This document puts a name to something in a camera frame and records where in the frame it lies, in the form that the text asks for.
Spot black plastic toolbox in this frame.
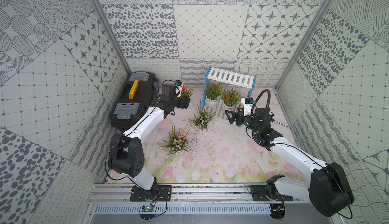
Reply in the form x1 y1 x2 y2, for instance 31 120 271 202
109 72 159 132

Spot black handled screwdriver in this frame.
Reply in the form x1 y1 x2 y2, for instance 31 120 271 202
272 119 289 127

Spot aluminium rail frame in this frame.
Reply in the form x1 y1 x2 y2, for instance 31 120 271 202
87 183 305 204

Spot blue white slatted rack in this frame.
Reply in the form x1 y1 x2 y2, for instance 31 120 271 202
205 66 257 123

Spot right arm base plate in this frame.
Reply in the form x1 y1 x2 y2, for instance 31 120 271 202
247 185 293 202

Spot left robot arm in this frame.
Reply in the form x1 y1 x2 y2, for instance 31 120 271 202
105 80 188 199

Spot pink flower plant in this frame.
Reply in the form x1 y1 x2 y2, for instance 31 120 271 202
189 106 215 131
159 125 190 154

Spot orange flower potted plant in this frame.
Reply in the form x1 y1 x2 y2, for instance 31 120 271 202
181 83 194 99

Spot white slotted cable duct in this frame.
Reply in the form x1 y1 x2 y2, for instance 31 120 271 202
95 203 271 214

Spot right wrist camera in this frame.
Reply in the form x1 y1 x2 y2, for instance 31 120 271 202
241 98 254 116

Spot pink flower plant front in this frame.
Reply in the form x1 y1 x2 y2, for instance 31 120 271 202
159 125 190 154

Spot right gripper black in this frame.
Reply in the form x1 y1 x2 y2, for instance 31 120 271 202
225 107 261 134

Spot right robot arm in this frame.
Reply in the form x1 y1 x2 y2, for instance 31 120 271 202
225 108 355 217

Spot red flower plant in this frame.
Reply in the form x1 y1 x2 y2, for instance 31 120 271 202
221 88 242 109
205 82 223 102

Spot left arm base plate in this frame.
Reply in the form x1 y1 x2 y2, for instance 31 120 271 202
130 185 172 202

